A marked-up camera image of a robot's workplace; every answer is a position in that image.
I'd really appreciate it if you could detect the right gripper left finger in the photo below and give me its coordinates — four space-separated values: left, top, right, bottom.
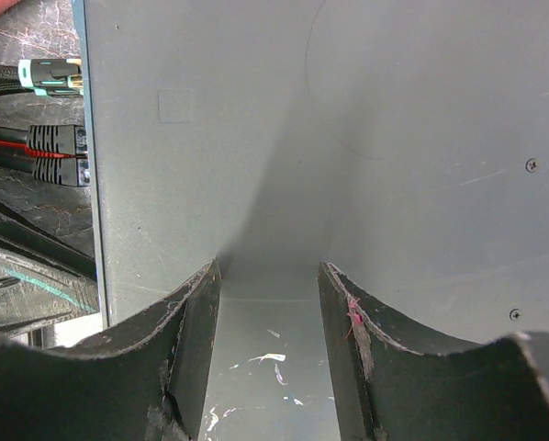
0 263 221 440

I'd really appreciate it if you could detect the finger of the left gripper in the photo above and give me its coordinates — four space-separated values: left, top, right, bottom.
0 237 99 331
0 202 95 280

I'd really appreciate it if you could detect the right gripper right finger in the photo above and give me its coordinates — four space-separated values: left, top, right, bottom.
318 263 549 440

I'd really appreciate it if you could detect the red ethernet cable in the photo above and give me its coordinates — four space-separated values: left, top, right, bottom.
0 136 73 160

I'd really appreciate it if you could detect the black ethernet cable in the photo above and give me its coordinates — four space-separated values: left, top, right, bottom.
0 122 88 156

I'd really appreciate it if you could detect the teal braided cable plug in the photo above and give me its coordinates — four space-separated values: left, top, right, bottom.
0 58 84 97

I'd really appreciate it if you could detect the dark network switch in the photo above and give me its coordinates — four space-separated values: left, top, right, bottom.
73 1 549 440

